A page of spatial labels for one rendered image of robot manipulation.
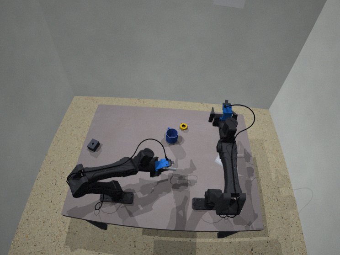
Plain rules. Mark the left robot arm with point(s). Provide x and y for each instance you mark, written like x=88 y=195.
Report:
x=89 y=182

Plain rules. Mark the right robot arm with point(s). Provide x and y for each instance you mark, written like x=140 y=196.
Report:
x=224 y=203

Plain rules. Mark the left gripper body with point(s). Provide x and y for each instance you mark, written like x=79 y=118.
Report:
x=155 y=166

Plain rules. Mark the blue mug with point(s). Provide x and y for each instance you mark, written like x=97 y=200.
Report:
x=171 y=136

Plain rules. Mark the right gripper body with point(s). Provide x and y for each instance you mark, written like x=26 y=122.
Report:
x=219 y=119

